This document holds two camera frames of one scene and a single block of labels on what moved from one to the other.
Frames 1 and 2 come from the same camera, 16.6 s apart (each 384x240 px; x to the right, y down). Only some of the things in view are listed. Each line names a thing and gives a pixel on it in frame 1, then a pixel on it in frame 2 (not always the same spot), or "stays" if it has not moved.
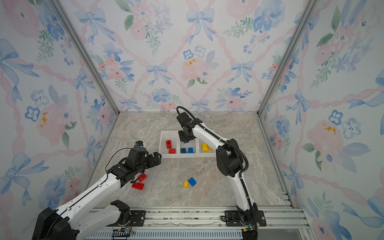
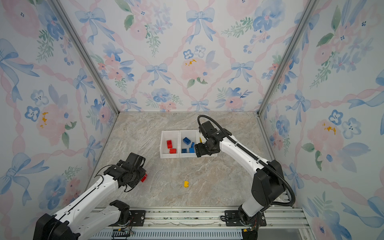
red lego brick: x=142 y=177 stays
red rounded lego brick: x=168 y=144 stays
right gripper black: x=180 y=133 → x=199 y=150
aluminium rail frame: x=274 y=223 stays
